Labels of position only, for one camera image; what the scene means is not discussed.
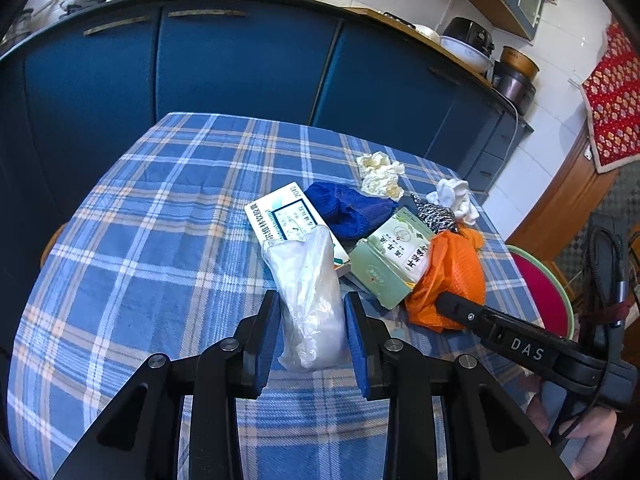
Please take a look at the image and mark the brown round steamer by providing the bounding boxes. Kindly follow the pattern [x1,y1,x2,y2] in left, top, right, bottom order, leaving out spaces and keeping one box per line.
[500,46,541,83]

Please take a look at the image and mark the large white bowl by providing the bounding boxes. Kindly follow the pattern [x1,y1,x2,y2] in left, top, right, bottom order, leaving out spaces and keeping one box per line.
[439,35,493,73]

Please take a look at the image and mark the crumpled white tissue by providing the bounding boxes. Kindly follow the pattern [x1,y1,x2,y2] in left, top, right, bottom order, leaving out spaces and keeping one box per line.
[435,177,480,226]

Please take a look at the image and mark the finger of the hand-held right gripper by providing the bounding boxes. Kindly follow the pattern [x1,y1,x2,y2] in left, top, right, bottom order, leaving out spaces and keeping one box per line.
[435,292,501,346]

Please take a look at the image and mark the blue plaid tablecloth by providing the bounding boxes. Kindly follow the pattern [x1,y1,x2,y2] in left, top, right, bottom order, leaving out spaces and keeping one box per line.
[7,111,546,480]

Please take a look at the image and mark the red patterned cloth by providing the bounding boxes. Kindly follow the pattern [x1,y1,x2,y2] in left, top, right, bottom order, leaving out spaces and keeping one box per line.
[580,22,640,175]

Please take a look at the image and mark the green tea packet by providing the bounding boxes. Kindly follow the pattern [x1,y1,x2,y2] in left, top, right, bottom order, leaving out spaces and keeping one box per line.
[348,206,435,309]

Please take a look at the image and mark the clear plastic bag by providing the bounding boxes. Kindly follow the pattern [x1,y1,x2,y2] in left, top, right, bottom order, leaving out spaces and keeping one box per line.
[260,226,351,372]

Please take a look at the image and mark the black rice cooker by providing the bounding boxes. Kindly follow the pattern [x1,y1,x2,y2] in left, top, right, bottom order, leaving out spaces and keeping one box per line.
[442,16,496,68]

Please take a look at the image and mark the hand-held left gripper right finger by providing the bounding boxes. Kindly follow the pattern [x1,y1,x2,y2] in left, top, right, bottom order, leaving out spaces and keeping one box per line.
[343,291,573,480]

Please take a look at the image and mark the white medicine box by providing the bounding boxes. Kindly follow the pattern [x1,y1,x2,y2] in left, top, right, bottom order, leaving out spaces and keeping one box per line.
[244,182,351,278]

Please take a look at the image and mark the wooden door frame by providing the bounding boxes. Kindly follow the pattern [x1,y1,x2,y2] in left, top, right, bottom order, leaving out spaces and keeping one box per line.
[505,130,621,281]

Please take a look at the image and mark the steel wool scrubber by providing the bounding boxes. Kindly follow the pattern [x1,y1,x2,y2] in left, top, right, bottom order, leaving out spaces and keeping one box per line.
[410,195,460,233]

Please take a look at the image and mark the white power cord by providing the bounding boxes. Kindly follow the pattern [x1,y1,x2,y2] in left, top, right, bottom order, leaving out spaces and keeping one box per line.
[500,92,521,181]

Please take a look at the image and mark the blue knitted cloth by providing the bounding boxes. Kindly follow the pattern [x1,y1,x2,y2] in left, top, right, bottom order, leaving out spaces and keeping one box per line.
[304,181,399,242]

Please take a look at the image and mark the orange plastic bag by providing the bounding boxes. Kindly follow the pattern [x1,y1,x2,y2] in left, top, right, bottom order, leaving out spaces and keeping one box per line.
[404,227,487,332]

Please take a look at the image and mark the metal pot with lid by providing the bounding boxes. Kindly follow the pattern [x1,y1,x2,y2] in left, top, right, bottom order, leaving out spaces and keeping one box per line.
[0,7,37,47]

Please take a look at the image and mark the blue kitchen cabinet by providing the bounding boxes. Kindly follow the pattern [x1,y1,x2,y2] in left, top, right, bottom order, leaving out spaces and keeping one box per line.
[0,0,535,271]

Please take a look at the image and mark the person's right hand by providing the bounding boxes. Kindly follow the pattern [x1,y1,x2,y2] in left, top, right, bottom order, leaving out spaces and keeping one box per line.
[527,394,623,475]

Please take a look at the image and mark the cream tissue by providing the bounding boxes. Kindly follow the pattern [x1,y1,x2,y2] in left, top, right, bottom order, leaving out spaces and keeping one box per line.
[356,151,408,198]

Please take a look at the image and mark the black cable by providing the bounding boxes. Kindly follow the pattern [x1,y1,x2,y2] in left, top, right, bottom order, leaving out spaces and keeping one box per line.
[585,225,630,341]

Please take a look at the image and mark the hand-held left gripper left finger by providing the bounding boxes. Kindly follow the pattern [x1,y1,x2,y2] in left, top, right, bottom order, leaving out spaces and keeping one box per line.
[52,290,282,480]

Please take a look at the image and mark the red stool with green rim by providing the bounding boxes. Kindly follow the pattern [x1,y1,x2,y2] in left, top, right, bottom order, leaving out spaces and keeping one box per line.
[505,244,575,341]

